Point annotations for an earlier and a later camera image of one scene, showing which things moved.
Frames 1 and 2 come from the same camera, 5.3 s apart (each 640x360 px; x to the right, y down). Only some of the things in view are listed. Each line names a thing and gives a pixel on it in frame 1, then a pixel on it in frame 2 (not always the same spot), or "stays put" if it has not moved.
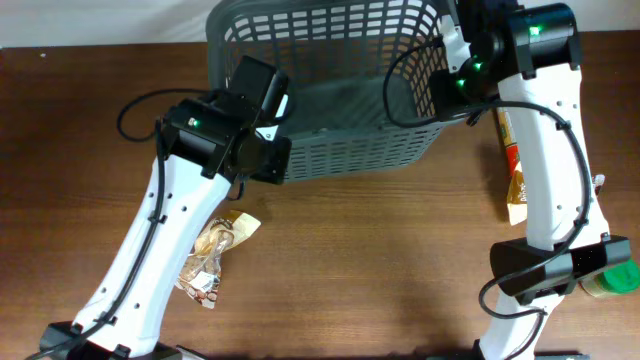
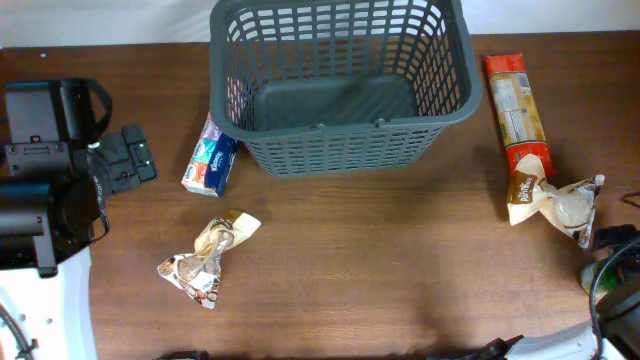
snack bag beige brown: [200, 275] stays put
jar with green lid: [619, 278] stays put
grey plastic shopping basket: [358, 72] stays put
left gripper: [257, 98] to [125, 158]
